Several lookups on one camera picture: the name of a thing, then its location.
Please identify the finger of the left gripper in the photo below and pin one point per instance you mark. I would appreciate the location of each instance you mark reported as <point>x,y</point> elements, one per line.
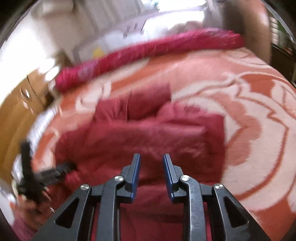
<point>56,174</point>

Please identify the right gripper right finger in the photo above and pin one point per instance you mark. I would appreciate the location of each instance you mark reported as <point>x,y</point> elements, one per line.
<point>209,209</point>

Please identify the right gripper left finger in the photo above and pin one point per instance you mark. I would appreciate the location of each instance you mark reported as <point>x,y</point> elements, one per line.
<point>93,208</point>

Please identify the red quilted padded jacket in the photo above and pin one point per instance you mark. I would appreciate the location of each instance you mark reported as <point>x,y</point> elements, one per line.
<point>146,122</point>

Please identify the person's left hand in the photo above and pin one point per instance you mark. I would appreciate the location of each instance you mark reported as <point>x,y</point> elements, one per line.
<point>38,210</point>

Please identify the wooden headboard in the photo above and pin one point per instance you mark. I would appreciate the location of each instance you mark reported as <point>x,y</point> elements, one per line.
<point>22,106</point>

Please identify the orange white floral blanket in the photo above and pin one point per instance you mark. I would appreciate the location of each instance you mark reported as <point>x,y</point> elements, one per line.
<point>257,102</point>

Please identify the magenta floral rolled quilt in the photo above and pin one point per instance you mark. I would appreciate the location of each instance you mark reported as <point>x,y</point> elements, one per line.
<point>201,39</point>

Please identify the grey bed guard rail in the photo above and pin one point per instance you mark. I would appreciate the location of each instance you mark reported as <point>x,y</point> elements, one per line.
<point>142,28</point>

